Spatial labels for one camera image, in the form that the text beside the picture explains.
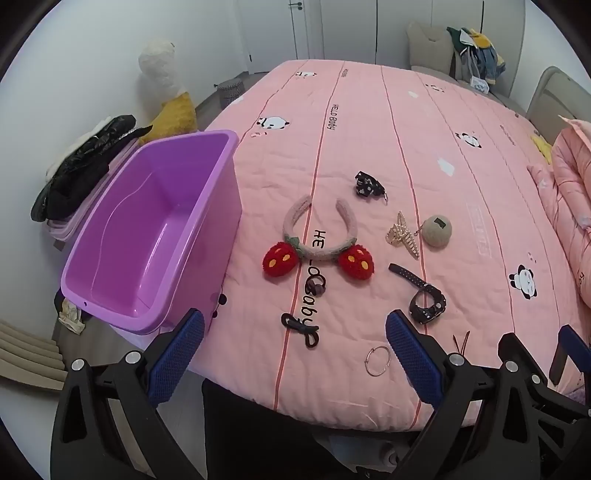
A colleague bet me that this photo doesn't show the yellowish crumpled cloth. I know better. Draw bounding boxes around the yellowish crumpled cloth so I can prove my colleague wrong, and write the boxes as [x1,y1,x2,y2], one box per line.
[58,298,86,335]

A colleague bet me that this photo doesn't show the yellow plush item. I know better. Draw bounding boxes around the yellow plush item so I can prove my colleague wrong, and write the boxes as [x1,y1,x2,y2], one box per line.
[531,134,555,164]

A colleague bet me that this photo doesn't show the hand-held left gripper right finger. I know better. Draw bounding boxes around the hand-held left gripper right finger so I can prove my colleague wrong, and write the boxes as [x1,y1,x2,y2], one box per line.
[385,310,541,480]

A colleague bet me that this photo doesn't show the pink panda bedspread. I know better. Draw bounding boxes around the pink panda bedspread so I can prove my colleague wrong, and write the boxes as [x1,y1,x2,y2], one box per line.
[187,60,591,432]

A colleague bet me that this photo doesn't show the purple plastic bin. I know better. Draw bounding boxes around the purple plastic bin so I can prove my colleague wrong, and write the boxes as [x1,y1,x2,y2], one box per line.
[61,130,243,335]

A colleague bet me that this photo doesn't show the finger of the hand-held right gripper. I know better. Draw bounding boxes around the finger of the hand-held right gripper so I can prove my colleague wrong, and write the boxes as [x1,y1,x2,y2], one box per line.
[498,332,555,398]
[549,324,591,393]

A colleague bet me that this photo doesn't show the black puffer jacket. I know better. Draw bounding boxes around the black puffer jacket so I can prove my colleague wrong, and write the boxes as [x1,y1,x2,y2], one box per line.
[31,115,151,221]

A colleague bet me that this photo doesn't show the pink quilt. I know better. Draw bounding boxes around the pink quilt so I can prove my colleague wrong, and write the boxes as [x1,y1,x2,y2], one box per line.
[529,115,591,319]

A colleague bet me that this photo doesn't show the white door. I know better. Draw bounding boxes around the white door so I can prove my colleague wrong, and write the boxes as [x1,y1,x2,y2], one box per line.
[288,0,324,61]

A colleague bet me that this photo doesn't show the black and blue hair tie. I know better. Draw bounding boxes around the black and blue hair tie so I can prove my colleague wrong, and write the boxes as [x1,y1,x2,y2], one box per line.
[281,313,320,348]

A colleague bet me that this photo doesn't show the white and yellow alpaca toy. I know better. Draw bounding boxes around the white and yellow alpaca toy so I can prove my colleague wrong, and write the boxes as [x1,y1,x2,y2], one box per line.
[139,41,198,145]

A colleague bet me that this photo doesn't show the thin silver bangle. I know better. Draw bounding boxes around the thin silver bangle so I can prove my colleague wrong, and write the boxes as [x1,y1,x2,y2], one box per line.
[365,346,392,377]

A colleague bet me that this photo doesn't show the beige curtain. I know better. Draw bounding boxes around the beige curtain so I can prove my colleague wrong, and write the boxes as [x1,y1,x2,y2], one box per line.
[0,318,68,393]

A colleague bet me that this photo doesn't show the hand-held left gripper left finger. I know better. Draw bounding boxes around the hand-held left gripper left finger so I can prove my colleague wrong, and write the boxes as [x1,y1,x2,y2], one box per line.
[50,307,206,480]

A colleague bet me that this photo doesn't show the beige plush ball keychain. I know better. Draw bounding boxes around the beige plush ball keychain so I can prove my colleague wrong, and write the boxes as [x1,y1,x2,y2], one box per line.
[419,215,453,247]

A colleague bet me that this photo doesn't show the black dotted bow hair clip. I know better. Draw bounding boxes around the black dotted bow hair clip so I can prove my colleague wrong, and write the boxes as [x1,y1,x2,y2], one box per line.
[355,171,389,204]

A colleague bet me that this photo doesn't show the pile of clothes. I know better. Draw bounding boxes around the pile of clothes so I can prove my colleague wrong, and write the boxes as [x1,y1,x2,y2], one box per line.
[445,25,506,86]

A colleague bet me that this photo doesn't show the person's dark trousers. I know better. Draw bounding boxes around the person's dark trousers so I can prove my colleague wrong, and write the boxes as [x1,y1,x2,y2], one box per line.
[201,381,416,480]

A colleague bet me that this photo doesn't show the purple knot hair tie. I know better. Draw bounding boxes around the purple knot hair tie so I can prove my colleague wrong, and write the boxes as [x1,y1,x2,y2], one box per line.
[305,272,329,296]

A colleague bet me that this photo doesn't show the metal hair claw clip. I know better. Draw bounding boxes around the metal hair claw clip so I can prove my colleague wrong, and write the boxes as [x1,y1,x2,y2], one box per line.
[385,211,422,260]

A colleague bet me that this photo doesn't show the grey woven basket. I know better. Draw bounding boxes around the grey woven basket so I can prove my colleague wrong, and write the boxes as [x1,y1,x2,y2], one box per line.
[217,78,245,109]

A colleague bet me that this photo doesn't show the beige cushion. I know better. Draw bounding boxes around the beige cushion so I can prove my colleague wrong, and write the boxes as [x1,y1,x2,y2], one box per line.
[406,21,462,79]

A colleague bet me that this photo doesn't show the lavender storage box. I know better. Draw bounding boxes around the lavender storage box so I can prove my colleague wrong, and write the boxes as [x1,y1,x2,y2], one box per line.
[45,138,139,252]

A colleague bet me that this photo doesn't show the pink plush strawberry headband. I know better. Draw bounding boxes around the pink plush strawberry headband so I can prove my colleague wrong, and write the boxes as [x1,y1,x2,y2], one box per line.
[262,195,374,281]

